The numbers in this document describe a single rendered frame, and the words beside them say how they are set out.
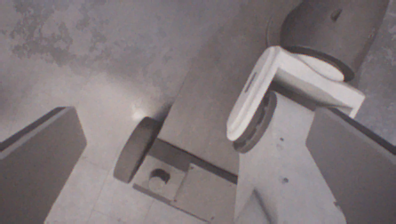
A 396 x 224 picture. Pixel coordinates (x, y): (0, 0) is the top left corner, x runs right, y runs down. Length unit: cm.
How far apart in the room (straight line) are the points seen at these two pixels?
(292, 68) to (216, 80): 20
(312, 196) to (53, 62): 81
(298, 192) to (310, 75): 21
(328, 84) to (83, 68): 70
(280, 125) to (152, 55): 49
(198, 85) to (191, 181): 25
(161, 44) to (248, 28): 30
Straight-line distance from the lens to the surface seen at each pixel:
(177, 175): 53
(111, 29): 78
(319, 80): 41
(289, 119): 39
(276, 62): 39
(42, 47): 88
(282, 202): 27
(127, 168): 56
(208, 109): 53
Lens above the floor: 70
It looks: 84 degrees down
